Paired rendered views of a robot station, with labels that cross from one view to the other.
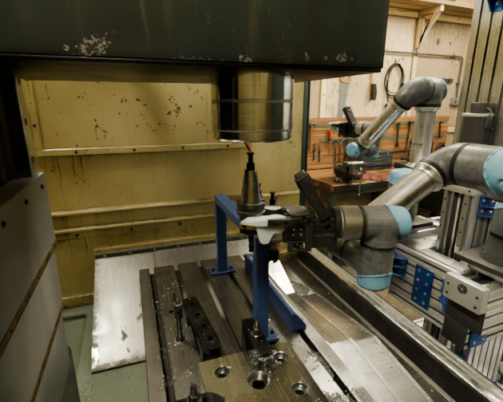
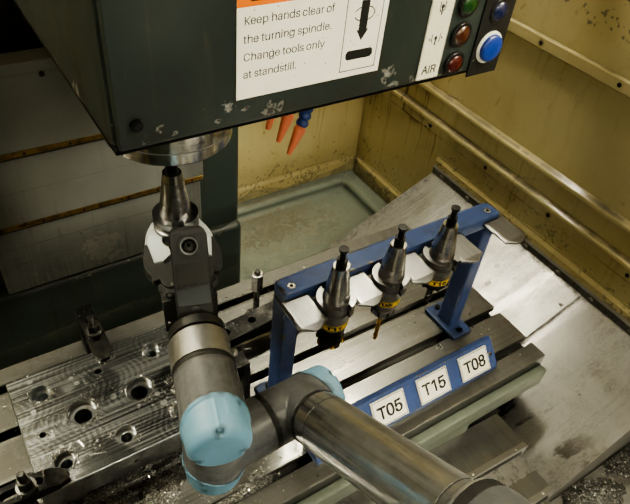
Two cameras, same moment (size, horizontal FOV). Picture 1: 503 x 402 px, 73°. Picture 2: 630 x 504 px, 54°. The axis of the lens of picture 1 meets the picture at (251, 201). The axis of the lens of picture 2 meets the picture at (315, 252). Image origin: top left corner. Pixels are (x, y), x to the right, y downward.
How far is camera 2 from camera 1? 1.03 m
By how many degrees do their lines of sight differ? 66
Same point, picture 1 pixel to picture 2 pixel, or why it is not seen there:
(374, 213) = (186, 376)
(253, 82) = not seen: hidden behind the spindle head
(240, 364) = (163, 366)
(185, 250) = (528, 260)
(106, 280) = (408, 206)
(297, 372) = (152, 430)
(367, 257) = not seen: hidden behind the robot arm
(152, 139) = (577, 39)
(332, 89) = not seen: outside the picture
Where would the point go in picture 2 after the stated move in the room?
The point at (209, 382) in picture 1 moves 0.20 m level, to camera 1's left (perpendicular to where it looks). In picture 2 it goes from (133, 342) to (132, 268)
